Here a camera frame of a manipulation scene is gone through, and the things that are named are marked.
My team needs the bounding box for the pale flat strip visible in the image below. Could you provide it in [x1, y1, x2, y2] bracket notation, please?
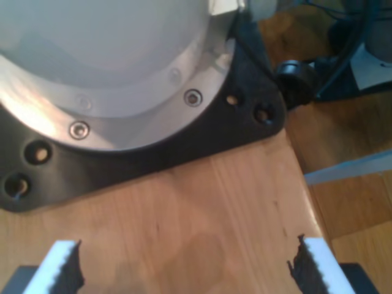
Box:
[303, 151, 392, 186]

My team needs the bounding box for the black round knob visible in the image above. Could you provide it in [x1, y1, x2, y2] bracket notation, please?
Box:
[275, 59, 318, 108]

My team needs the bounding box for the white box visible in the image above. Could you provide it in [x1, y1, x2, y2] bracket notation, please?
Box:
[349, 42, 392, 91]

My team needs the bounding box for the grey metal cylinder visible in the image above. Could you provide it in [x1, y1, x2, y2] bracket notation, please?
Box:
[247, 0, 278, 21]

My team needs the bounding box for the dark hanging cable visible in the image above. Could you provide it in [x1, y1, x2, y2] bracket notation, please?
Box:
[315, 0, 378, 99]

